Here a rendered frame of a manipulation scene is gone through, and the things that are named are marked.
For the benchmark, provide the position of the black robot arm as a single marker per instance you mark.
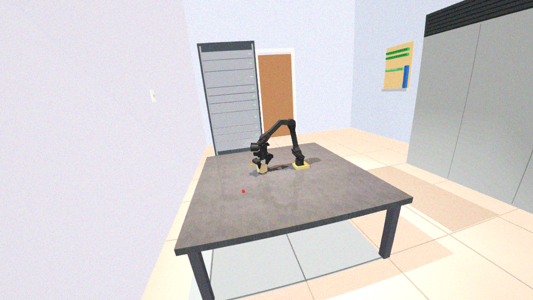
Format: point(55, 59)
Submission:
point(262, 142)

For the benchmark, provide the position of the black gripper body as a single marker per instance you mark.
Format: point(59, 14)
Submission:
point(262, 156)

